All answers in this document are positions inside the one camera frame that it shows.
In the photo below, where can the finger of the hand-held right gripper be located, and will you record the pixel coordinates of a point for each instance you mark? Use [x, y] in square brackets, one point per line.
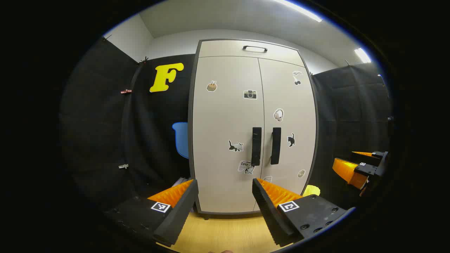
[367, 169]
[378, 156]

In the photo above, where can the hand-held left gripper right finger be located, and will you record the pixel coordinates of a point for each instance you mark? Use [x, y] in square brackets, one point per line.
[270, 218]

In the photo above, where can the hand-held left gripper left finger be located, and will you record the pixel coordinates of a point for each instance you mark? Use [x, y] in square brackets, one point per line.
[179, 221]

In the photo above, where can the beige shoe cabinet door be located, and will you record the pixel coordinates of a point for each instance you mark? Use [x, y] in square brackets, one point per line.
[302, 126]
[218, 123]

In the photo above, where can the beige double-door shoe cabinet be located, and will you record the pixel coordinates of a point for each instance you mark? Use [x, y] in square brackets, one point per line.
[190, 140]

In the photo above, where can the beige cabinet drawer front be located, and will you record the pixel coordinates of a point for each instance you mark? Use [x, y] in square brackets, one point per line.
[218, 49]

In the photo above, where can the grey metal bars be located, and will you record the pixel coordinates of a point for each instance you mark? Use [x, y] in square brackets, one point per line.
[180, 181]

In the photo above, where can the short ceiling light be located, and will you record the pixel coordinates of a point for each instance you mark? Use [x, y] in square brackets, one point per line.
[362, 55]

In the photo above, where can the black backdrop cloth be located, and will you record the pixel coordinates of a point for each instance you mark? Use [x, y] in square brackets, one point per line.
[95, 123]

